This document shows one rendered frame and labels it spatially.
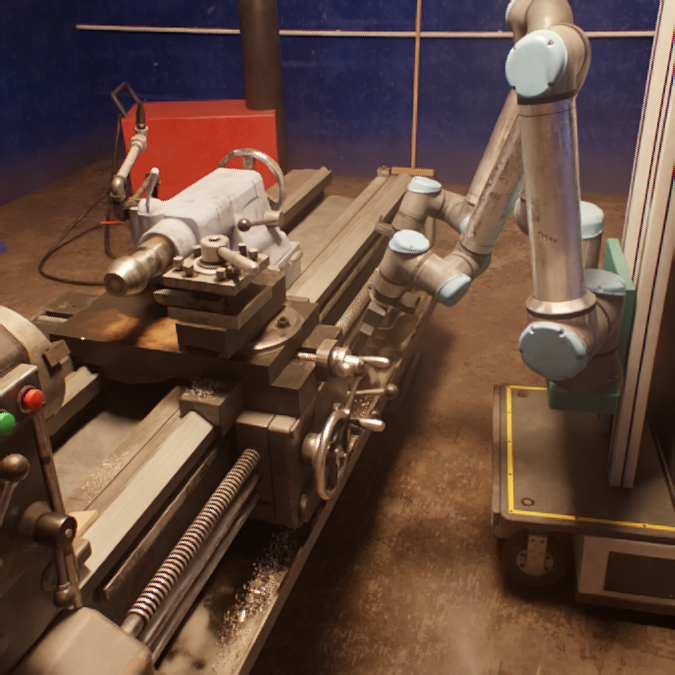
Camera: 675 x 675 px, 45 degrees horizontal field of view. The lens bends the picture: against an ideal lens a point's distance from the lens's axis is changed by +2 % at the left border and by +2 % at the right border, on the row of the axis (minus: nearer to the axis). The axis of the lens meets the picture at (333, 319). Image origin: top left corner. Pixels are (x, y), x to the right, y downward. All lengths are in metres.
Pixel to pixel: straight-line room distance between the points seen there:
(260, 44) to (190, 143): 0.67
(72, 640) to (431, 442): 1.95
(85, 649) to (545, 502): 1.38
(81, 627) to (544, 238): 1.15
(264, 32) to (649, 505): 3.24
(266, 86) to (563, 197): 3.14
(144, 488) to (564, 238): 0.99
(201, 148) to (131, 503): 3.36
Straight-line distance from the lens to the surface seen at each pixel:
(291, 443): 1.78
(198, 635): 1.90
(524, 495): 2.36
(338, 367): 1.82
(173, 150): 4.74
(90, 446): 1.94
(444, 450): 3.03
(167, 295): 1.72
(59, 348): 1.46
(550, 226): 1.76
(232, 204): 2.09
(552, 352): 1.83
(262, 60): 4.67
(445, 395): 3.34
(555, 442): 2.57
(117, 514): 1.54
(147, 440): 1.72
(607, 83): 5.64
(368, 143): 5.99
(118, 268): 1.79
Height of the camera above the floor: 1.80
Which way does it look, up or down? 27 degrees down
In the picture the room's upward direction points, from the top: 2 degrees counter-clockwise
